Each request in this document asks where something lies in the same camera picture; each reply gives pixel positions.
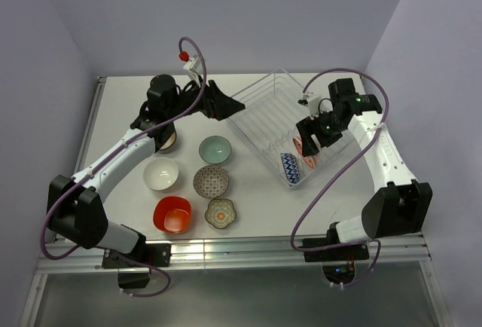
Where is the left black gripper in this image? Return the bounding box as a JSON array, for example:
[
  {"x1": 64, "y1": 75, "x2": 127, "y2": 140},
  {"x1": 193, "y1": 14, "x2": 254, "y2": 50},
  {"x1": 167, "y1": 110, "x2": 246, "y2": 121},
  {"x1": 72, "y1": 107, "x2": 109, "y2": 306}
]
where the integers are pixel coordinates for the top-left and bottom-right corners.
[{"x1": 166, "y1": 75, "x2": 245, "y2": 121}]

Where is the brown geometric patterned bowl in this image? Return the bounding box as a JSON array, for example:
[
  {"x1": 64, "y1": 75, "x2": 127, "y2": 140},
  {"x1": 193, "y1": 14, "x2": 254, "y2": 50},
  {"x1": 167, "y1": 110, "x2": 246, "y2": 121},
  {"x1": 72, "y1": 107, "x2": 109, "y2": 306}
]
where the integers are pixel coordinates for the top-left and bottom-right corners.
[{"x1": 193, "y1": 165, "x2": 230, "y2": 199}]

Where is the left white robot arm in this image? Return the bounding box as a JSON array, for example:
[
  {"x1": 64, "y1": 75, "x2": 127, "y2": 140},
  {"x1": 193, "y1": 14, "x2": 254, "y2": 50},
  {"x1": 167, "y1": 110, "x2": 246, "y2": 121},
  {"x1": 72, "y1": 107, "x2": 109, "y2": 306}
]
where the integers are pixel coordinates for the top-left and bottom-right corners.
[{"x1": 42, "y1": 75, "x2": 245, "y2": 266}]

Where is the white wire dish rack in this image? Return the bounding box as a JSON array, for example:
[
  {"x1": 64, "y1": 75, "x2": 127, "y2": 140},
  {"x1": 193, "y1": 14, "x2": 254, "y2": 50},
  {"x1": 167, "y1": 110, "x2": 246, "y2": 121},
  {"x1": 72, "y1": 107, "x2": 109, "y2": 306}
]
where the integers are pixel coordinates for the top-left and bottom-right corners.
[{"x1": 228, "y1": 69, "x2": 353, "y2": 189}]

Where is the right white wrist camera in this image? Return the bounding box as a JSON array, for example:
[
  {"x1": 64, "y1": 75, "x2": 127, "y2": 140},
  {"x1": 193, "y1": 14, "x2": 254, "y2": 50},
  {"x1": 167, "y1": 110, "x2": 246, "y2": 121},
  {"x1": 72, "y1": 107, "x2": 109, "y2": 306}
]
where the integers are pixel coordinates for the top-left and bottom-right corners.
[{"x1": 297, "y1": 92, "x2": 323, "y2": 119}]

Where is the brown glazed bowl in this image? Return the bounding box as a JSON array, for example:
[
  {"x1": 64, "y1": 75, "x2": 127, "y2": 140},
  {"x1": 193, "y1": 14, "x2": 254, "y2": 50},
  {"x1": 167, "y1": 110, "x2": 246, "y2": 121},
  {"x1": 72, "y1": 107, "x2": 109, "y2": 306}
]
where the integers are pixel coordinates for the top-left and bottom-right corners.
[{"x1": 158, "y1": 132, "x2": 177, "y2": 153}]

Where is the pale green ribbed bowl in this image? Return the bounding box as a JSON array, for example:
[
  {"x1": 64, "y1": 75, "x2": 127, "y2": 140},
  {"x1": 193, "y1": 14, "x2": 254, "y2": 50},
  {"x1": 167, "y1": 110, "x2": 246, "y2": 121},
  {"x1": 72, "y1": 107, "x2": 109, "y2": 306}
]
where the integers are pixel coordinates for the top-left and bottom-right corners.
[{"x1": 198, "y1": 136, "x2": 232, "y2": 164}]

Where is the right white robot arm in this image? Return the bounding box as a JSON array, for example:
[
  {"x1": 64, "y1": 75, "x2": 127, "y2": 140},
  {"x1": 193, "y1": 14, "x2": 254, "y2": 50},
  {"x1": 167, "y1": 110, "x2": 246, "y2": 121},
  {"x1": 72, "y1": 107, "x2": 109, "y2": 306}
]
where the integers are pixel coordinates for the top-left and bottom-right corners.
[{"x1": 296, "y1": 78, "x2": 433, "y2": 259}]

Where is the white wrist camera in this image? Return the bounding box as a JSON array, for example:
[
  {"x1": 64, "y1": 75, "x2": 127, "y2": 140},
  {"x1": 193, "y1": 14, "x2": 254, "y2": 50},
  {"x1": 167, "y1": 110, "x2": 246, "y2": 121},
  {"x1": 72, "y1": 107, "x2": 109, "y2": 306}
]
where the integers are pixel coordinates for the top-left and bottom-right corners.
[
  {"x1": 297, "y1": 92, "x2": 323, "y2": 119},
  {"x1": 178, "y1": 51, "x2": 205, "y2": 86}
]

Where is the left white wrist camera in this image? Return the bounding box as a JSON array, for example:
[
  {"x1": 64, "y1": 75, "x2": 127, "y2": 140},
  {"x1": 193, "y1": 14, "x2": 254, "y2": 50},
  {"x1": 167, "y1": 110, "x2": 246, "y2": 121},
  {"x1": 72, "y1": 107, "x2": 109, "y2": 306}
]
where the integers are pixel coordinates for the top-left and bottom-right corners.
[{"x1": 178, "y1": 51, "x2": 205, "y2": 86}]

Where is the red blue patterned bowl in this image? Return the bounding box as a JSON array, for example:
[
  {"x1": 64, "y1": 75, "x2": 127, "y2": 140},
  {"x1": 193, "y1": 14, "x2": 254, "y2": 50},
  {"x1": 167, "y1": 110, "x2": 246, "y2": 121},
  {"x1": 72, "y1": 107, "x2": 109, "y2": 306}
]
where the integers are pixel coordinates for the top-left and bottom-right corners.
[{"x1": 280, "y1": 153, "x2": 300, "y2": 185}]

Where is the orange plastic square bowl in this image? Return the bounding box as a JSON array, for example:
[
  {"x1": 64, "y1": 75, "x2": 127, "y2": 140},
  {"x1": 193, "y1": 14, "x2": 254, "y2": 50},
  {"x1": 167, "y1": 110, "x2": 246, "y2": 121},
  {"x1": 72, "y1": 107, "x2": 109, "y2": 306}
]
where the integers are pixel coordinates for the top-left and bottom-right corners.
[{"x1": 153, "y1": 196, "x2": 192, "y2": 234}]

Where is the orange floral patterned bowl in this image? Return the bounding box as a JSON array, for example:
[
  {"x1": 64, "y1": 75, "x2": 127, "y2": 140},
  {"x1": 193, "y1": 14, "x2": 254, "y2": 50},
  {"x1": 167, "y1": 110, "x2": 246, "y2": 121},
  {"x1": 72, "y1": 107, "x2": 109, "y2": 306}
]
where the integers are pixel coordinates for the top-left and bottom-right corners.
[{"x1": 291, "y1": 136, "x2": 321, "y2": 170}]

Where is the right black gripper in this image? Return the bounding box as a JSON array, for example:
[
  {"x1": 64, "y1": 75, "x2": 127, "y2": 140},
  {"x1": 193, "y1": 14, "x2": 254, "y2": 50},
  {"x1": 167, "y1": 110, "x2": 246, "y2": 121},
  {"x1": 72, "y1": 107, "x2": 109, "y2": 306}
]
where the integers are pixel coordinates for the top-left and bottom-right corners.
[{"x1": 296, "y1": 108, "x2": 346, "y2": 157}]

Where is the plain white bowl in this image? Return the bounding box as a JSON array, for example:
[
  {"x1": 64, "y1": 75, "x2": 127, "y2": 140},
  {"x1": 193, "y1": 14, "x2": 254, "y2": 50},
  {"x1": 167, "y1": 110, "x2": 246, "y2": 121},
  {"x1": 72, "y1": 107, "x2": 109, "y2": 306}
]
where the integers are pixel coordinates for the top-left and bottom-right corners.
[{"x1": 143, "y1": 157, "x2": 179, "y2": 191}]

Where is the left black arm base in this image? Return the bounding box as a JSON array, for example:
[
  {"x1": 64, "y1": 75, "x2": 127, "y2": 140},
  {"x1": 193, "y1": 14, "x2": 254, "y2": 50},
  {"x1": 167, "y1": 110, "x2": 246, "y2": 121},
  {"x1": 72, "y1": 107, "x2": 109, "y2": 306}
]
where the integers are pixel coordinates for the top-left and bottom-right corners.
[{"x1": 101, "y1": 243, "x2": 172, "y2": 298}]

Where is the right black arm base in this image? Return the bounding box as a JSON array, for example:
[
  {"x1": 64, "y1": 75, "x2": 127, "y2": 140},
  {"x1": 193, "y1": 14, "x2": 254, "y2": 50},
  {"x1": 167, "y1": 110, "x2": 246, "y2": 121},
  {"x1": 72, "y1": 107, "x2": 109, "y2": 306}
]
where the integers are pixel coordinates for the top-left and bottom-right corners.
[{"x1": 304, "y1": 243, "x2": 374, "y2": 289}]

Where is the flower shaped patterned dish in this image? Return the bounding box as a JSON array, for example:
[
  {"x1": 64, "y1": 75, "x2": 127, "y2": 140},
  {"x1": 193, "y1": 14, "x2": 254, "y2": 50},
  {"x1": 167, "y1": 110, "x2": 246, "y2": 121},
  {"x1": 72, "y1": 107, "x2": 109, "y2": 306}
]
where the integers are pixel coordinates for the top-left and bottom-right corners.
[{"x1": 205, "y1": 198, "x2": 237, "y2": 230}]

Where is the aluminium frame rail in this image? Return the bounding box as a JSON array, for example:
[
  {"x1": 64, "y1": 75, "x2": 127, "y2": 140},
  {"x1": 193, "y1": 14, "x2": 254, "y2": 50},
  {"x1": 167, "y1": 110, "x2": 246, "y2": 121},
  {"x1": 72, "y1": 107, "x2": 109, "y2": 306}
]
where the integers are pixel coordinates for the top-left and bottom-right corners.
[{"x1": 34, "y1": 234, "x2": 432, "y2": 274}]

